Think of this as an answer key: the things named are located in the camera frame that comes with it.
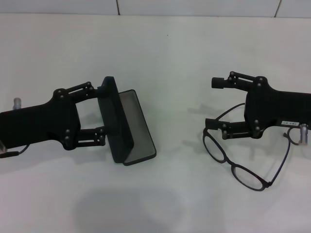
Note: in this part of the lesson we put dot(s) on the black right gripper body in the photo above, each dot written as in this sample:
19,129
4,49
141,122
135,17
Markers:
274,106

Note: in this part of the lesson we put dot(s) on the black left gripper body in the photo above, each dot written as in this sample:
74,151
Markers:
36,123

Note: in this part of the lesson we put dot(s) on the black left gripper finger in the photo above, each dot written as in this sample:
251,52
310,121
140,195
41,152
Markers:
91,137
80,90

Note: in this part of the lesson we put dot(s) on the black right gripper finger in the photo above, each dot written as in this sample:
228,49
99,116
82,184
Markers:
236,129
218,83

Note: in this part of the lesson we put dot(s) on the black glasses case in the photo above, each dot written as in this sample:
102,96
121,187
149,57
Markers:
136,126

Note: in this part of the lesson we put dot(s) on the black frame glasses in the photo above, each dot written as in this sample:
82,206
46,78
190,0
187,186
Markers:
269,184

